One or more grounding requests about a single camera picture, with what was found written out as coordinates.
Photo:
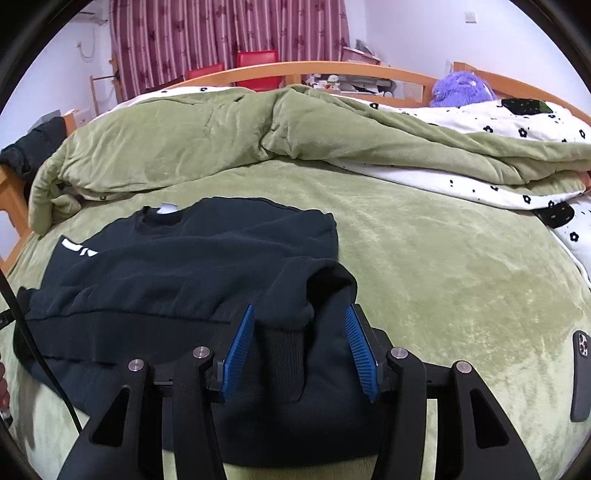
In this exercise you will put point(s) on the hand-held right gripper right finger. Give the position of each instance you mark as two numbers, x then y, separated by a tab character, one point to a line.
362	357

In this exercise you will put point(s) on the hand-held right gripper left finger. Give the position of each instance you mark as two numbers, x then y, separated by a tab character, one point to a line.
240	353

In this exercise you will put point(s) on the black sweatshirt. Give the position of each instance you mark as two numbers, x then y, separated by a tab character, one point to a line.
184	277

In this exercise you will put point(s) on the person's left hand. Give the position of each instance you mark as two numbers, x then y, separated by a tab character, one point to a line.
3	385

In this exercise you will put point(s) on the dark smartphone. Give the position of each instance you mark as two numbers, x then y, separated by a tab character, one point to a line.
581	374

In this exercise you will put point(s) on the green quilt with floral lining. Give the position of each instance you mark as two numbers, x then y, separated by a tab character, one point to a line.
184	138

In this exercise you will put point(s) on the white floral pillow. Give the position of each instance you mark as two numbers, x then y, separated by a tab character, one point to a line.
575	240

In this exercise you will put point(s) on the red chair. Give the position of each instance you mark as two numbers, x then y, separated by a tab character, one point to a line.
205	73
258	67

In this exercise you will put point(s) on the purple plush toy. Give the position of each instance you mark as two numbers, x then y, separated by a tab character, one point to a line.
461	90

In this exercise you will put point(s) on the pile of desk clutter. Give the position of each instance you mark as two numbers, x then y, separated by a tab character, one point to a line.
364	69

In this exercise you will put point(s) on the black jacket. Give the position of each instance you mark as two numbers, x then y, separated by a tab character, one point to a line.
37	143

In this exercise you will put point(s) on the wooden rack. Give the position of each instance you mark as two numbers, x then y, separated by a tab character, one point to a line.
99	92

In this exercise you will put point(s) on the maroon floral curtain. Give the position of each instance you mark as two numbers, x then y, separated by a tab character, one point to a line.
207	37

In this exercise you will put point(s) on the white air conditioner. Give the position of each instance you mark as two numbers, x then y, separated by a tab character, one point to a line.
90	4

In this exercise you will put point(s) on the wooden bed frame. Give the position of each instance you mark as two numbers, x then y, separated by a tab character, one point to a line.
323	68

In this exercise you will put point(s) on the white wall switch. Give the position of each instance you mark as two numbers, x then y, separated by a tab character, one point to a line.
469	17

